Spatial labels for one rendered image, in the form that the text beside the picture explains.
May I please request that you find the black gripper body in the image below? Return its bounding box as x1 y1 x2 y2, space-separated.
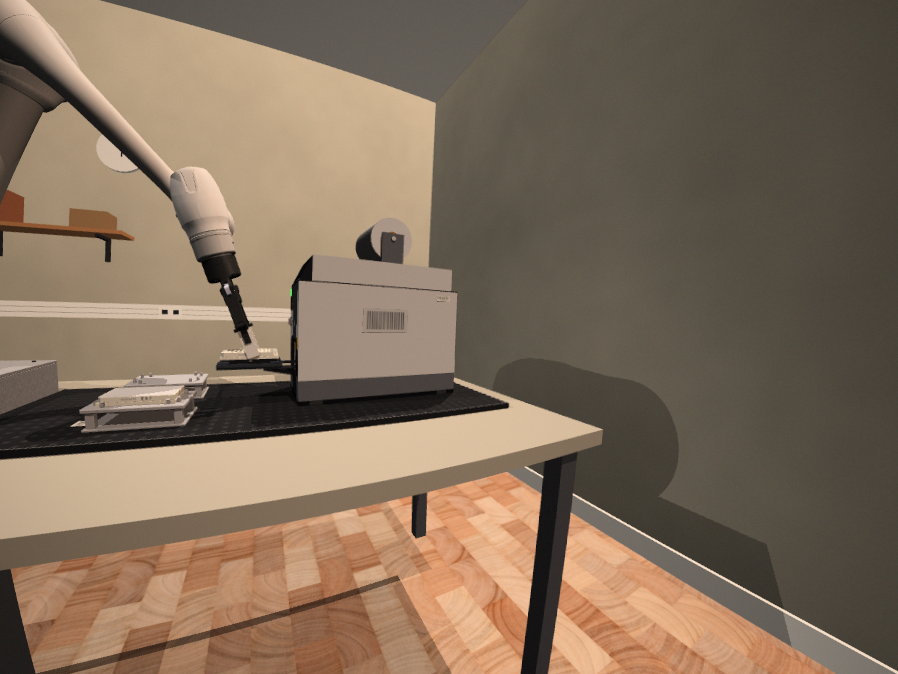
201 254 241 287

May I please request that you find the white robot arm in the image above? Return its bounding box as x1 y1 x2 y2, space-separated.
0 0 236 263

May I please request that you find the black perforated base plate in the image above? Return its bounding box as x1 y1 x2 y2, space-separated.
0 381 509 459

